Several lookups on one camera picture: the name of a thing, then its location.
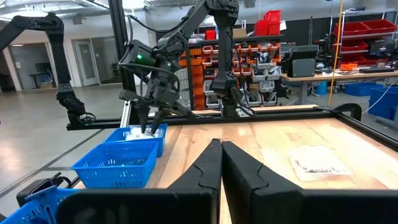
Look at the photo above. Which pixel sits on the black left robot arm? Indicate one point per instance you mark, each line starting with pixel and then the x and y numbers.
pixel 225 46

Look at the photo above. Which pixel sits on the black table-level camera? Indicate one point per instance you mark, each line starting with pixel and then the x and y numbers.
pixel 31 189

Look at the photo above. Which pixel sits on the black aluminium table frame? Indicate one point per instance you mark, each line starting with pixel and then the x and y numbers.
pixel 295 114

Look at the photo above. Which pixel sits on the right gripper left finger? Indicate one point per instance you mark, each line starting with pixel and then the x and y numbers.
pixel 186 205

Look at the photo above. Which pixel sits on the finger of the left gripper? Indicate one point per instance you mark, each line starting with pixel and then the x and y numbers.
pixel 158 119
pixel 143 118

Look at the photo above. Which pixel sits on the blue storage tub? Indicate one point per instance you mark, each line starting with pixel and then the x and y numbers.
pixel 385 102
pixel 360 89

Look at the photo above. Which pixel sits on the blue plastic slotted basket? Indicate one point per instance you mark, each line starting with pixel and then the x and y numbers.
pixel 115 177
pixel 113 137
pixel 31 211

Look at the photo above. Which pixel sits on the blue round waste bin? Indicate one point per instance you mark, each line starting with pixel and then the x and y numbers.
pixel 321 88

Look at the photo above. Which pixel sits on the grey-backed computer monitor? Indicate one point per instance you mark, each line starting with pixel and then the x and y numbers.
pixel 303 67

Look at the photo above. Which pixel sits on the black keyboard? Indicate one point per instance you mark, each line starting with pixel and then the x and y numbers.
pixel 376 70

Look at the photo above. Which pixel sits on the shelf rack with orange bins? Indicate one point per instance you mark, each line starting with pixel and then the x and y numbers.
pixel 199 90

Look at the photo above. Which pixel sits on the stacked red storage bins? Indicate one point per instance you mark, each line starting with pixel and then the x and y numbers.
pixel 267 25

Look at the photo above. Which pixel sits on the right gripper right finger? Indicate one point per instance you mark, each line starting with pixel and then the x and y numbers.
pixel 264 205

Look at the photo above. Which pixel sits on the black idle robot arm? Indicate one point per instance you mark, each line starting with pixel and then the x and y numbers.
pixel 59 56

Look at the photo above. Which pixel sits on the small red storage bin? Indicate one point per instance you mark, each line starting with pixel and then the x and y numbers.
pixel 211 35

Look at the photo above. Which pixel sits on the brown cardboard box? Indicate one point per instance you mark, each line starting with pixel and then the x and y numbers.
pixel 240 33

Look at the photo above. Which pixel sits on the wooden workbench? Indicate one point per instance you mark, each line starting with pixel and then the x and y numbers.
pixel 342 75

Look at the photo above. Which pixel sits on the grey door with window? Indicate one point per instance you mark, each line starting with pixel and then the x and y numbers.
pixel 86 62

